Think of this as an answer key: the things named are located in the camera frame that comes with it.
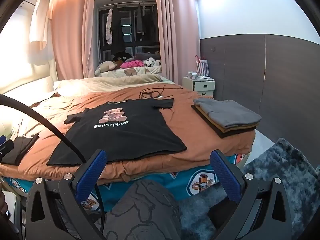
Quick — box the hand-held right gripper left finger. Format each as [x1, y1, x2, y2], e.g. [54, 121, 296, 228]
[26, 149, 108, 240]

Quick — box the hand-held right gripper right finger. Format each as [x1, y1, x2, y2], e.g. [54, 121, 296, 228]
[209, 149, 293, 240]

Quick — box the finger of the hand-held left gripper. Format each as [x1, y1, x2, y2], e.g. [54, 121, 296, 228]
[0, 134, 15, 163]

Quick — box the black bear print t-shirt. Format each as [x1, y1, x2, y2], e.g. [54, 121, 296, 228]
[46, 98, 188, 167]

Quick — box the dark clothes pile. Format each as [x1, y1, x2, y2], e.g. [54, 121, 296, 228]
[0, 133, 40, 166]

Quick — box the stack of folded clothes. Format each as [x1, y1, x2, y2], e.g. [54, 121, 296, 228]
[191, 106, 257, 138]

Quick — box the white pillow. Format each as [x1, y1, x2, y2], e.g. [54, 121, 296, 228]
[0, 102, 38, 143]

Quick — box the blue patterned bed sheet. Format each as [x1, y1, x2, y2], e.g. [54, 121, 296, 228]
[0, 152, 250, 213]

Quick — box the brown blanket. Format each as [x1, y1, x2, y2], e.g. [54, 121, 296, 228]
[0, 84, 257, 183]

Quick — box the brown folded garment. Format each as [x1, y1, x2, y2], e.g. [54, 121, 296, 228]
[191, 105, 258, 133]

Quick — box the grey fluffy rug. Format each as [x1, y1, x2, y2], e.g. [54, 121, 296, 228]
[175, 137, 320, 240]

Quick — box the dark grey printed garment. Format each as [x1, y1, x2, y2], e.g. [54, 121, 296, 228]
[101, 179, 182, 240]

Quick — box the grey folded garment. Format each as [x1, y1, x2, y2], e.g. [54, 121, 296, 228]
[193, 99, 262, 128]

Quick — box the beige padded headboard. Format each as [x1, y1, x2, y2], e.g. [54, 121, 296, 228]
[0, 57, 59, 98]

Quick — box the beige blanket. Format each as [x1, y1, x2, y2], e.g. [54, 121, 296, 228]
[25, 74, 175, 140]

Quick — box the striped gift bag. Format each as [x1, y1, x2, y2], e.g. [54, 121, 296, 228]
[196, 55, 209, 78]

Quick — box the beige plush toy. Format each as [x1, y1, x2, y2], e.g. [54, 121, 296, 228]
[94, 60, 118, 77]

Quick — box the bear print pillow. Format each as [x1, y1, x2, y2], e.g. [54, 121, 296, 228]
[99, 66, 163, 78]

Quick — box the pink cloth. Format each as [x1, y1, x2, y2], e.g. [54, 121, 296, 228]
[120, 60, 145, 69]

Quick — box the white hanging garment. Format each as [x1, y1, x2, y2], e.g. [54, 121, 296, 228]
[27, 0, 50, 64]

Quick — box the black plush bear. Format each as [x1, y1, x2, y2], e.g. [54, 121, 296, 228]
[112, 51, 134, 63]

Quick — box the pink curtain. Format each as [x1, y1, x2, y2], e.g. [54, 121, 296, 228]
[155, 0, 202, 84]
[51, 0, 100, 80]

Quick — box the black and white plush toy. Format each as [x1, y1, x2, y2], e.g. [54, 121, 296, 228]
[144, 57, 162, 67]

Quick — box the grey cushion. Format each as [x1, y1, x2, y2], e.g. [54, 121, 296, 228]
[132, 51, 161, 62]

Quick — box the black hanging garment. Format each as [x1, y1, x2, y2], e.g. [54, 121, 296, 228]
[110, 4, 127, 55]

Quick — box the floral hanging garment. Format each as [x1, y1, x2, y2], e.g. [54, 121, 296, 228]
[105, 7, 113, 45]

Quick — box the dark grey hanging garment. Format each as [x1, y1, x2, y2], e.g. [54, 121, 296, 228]
[136, 4, 145, 42]

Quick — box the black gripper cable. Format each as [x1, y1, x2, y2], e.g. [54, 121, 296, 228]
[0, 94, 107, 240]

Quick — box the thin black cable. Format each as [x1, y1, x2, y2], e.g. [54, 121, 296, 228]
[139, 85, 175, 100]

